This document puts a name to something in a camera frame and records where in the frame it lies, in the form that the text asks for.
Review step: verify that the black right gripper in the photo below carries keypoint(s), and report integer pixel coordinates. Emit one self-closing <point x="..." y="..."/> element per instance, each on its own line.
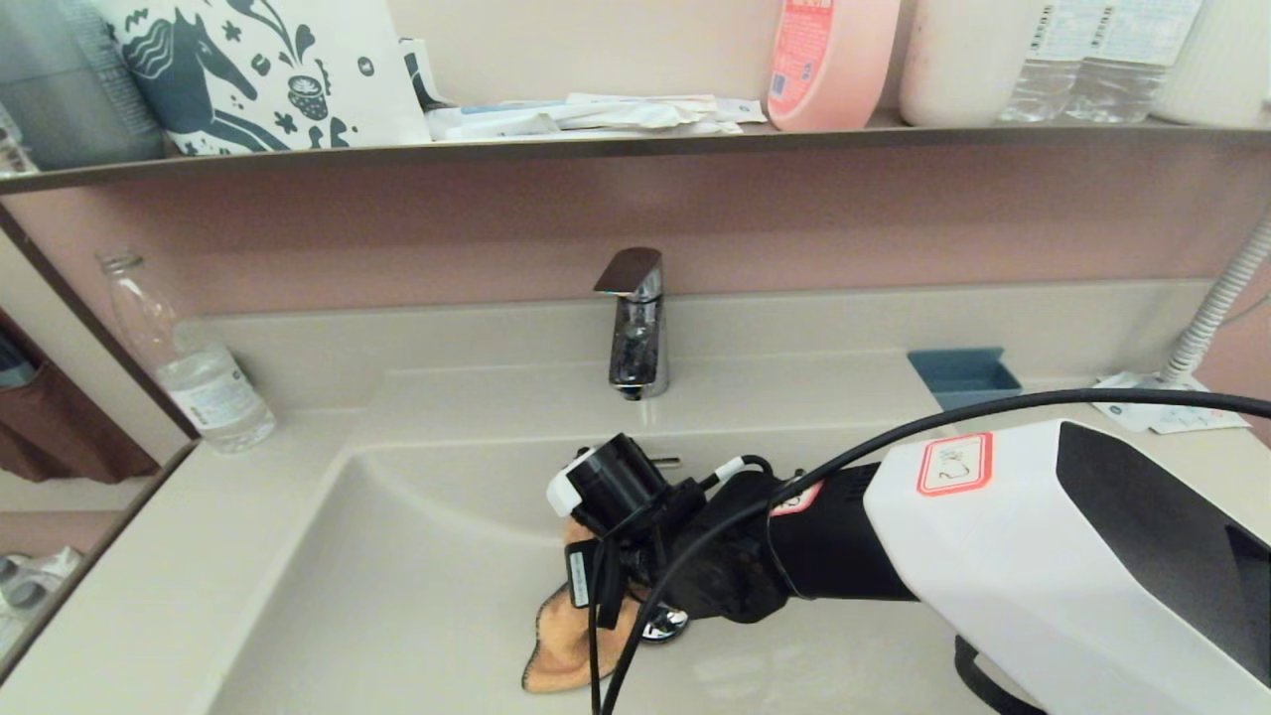
<point x="635" y="566"/>

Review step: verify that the orange microfibre cloth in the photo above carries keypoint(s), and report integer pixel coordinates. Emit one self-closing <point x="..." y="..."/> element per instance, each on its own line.
<point x="561" y="650"/>

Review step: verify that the chrome faucet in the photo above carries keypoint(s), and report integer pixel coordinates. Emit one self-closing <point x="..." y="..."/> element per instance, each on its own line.
<point x="637" y="348"/>

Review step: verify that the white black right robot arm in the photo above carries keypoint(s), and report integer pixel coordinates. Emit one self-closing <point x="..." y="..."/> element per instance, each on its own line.
<point x="993" y="556"/>

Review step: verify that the white ceramic sink basin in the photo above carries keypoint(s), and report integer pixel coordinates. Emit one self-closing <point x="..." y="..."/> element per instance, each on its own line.
<point x="397" y="596"/>

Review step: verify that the chrome drain stopper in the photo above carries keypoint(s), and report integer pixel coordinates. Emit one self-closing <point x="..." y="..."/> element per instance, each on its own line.
<point x="667" y="624"/>

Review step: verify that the blue soap dish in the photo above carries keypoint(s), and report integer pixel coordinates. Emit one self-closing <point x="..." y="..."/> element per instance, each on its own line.
<point x="958" y="372"/>

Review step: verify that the white crumpled wrapper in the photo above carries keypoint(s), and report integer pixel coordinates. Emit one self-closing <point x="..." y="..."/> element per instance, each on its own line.
<point x="650" y="111"/>

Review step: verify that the clear plastic water bottle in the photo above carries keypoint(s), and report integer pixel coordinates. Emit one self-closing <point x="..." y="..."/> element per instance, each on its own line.
<point x="207" y="387"/>

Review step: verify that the white toothbrush packet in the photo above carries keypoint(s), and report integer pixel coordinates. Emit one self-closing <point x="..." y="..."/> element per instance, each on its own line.
<point x="492" y="121"/>

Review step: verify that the pink lotion bottle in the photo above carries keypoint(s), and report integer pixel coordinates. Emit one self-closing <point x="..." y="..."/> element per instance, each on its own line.
<point x="829" y="70"/>

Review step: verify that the black white sachet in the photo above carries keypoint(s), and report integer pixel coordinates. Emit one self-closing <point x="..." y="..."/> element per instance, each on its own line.
<point x="419" y="74"/>

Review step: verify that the white printed paper packet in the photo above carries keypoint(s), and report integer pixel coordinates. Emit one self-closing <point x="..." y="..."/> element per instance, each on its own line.
<point x="1192" y="417"/>

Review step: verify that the brown hanging towel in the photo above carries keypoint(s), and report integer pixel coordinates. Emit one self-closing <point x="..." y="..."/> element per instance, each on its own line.
<point x="60" y="437"/>

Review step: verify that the white horse print bag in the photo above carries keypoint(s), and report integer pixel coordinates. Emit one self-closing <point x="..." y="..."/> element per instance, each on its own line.
<point x="298" y="70"/>

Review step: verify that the white grey bundle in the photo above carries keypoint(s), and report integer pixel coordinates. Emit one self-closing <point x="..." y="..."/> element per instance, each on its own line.
<point x="35" y="586"/>

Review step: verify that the white smooth jar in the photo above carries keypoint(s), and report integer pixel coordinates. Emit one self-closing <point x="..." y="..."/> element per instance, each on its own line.
<point x="963" y="60"/>

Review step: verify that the white ribbed container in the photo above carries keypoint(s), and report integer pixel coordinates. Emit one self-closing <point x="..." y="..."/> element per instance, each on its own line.
<point x="1226" y="60"/>

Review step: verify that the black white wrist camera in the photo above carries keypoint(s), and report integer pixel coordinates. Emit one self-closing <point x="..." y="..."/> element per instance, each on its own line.
<point x="611" y="482"/>

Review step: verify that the brown wall shelf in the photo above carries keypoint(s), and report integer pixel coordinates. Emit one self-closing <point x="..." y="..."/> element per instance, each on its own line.
<point x="635" y="144"/>

